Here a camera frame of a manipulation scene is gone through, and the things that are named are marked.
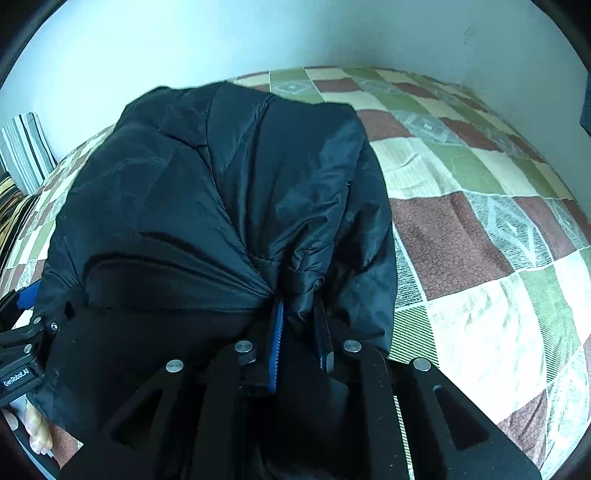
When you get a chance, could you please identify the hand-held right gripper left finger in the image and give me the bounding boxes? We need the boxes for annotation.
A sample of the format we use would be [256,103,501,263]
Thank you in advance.
[59,298,286,480]

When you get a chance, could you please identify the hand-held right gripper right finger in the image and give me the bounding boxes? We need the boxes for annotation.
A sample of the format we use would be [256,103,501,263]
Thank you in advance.
[313,299,542,480]

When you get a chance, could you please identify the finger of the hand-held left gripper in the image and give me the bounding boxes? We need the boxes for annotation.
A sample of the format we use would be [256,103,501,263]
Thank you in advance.
[0,281,41,320]

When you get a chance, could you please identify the black puffer jacket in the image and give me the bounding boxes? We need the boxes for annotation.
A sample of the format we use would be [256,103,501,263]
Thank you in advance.
[31,82,396,480]

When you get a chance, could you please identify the person's left hand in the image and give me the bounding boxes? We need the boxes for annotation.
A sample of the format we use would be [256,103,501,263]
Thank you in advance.
[2,398,55,457]

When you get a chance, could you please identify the yellow black striped cloth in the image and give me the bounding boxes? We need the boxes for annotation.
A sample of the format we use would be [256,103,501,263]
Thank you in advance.
[0,177,34,265]

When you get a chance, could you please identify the grey striped pillow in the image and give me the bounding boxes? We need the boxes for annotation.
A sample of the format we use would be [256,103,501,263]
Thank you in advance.
[0,111,59,195]

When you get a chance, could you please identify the checkered patchwork blanket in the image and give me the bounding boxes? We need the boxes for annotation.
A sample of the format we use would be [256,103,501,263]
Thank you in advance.
[0,66,591,477]

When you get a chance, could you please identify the blue-grey cloth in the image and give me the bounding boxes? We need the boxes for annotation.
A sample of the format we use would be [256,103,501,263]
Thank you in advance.
[577,69,591,129]

